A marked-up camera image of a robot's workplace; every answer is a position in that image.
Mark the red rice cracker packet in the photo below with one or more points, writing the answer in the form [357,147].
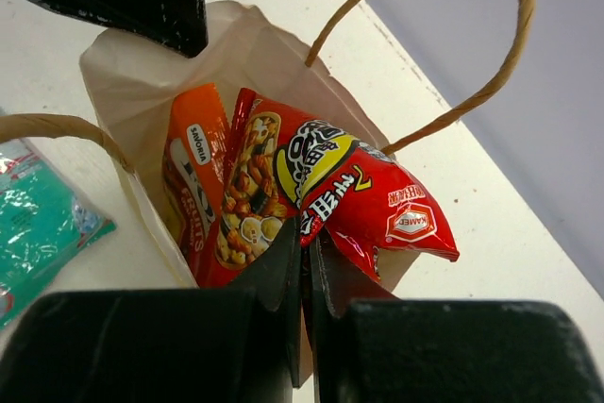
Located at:
[283,162]

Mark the orange Fox's fruits candy bag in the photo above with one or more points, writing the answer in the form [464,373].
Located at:
[192,168]

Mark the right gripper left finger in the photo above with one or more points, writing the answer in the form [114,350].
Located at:
[237,343]

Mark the brown paper bag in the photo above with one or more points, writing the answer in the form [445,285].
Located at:
[137,140]

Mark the teal snack packet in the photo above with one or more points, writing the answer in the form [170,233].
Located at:
[45,223]

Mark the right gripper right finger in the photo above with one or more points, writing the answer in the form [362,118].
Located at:
[370,346]

